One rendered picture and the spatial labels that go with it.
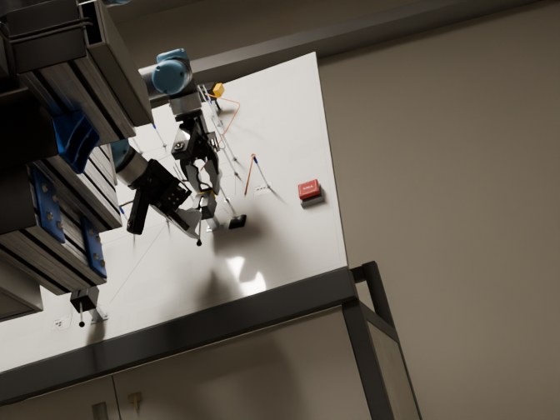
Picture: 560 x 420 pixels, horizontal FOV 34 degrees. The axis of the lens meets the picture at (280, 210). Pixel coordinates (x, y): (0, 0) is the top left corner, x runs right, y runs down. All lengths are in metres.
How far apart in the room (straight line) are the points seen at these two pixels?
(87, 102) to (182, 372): 0.94
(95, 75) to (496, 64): 3.26
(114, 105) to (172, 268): 0.96
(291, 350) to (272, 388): 0.09
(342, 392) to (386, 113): 2.37
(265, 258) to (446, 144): 2.16
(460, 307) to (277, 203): 1.84
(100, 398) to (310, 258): 0.57
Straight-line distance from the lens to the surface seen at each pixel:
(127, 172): 2.01
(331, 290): 1.94
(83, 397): 2.15
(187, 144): 2.16
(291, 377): 1.98
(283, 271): 2.01
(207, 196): 2.19
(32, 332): 2.27
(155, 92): 2.12
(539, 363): 3.94
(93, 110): 1.29
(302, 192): 2.16
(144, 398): 2.09
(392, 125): 4.14
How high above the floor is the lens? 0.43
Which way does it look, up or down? 18 degrees up
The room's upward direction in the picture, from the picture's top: 15 degrees counter-clockwise
